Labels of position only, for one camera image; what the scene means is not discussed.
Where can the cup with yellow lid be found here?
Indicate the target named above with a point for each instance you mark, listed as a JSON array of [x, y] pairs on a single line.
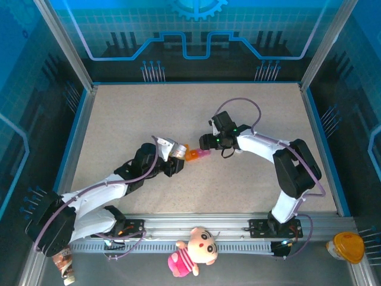
[[348, 247]]

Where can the orange pill box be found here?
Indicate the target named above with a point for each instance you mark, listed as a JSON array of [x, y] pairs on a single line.
[[192, 155]]

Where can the pink striped plush doll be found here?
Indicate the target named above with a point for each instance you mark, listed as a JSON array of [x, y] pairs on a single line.
[[202, 244]]

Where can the aluminium mounting rail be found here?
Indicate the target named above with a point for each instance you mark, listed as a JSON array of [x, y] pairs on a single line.
[[193, 220]]

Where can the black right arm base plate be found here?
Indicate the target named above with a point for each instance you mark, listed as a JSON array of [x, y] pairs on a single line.
[[259, 228]]

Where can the small white pill bottle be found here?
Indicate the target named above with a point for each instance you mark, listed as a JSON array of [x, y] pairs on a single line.
[[178, 152]]

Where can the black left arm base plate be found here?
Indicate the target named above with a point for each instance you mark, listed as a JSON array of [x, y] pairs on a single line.
[[134, 226]]

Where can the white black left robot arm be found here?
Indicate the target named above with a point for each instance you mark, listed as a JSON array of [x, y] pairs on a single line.
[[95, 190]]

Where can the black electronics box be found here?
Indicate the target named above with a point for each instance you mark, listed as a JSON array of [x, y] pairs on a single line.
[[281, 250]]

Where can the crumpled brown tube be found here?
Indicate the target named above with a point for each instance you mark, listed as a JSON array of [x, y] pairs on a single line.
[[66, 268]]

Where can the pink pill box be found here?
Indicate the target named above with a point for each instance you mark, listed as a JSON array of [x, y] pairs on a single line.
[[204, 153]]

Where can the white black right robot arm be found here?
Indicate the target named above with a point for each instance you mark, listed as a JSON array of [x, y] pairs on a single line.
[[259, 146]]

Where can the aluminium frame post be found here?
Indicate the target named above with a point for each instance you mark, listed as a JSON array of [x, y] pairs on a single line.
[[327, 44], [64, 44]]

